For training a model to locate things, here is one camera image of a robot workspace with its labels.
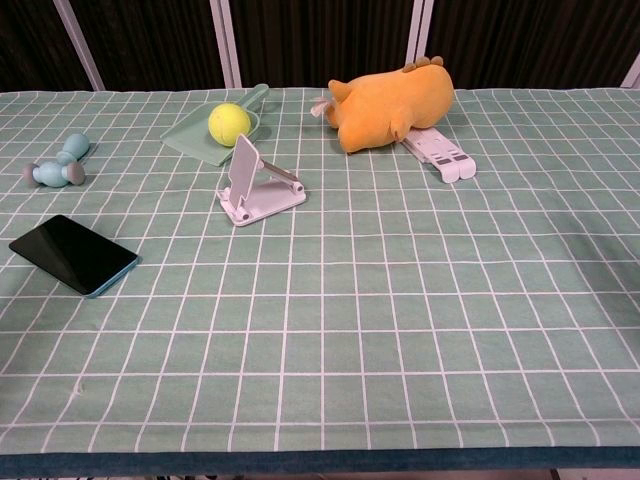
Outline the green checked tablecloth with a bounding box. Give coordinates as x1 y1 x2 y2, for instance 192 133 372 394
0 87 640 474

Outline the white folded laptop stand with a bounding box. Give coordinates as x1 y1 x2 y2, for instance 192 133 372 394
399 126 477 184

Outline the yellow tennis ball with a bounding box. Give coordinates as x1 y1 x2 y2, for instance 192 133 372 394
207 102 252 148

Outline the white folding phone stand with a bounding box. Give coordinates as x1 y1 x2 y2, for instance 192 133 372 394
215 132 308 230

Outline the light blue toy hammer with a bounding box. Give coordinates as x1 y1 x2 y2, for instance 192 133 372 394
22 132 92 189

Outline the black smartphone blue case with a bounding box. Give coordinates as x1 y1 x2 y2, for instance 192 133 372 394
8 214 141 300

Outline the green plastic dustpan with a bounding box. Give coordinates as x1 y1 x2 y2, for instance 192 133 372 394
160 83 271 168

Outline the orange plush animal toy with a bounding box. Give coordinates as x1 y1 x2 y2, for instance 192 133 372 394
308 55 456 156

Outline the dark pleated curtain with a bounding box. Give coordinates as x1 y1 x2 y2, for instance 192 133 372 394
0 0 640 94

